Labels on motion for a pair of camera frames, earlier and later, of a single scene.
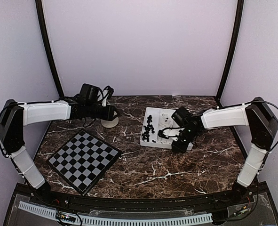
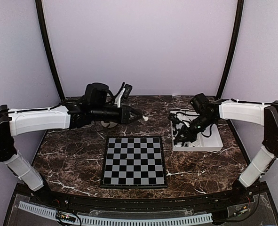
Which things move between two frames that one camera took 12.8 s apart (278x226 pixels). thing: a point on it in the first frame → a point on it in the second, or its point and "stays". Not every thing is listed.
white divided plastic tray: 159,129 → 208,140
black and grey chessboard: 83,160 → 133,162
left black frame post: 40,5 stays
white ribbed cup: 110,124 stays
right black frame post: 236,34 stays
